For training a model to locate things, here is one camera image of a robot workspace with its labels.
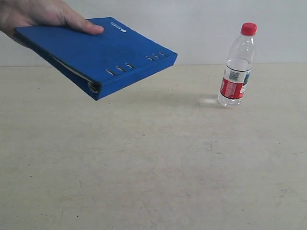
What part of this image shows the clear bottle red label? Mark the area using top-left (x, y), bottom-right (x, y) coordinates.
top-left (218, 22), bottom-right (257, 108)

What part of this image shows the person's bare hand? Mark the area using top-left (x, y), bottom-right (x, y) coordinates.
top-left (0, 0), bottom-right (104, 47)

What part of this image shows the blue ring binder notebook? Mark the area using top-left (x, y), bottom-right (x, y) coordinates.
top-left (15, 17), bottom-right (177, 100)

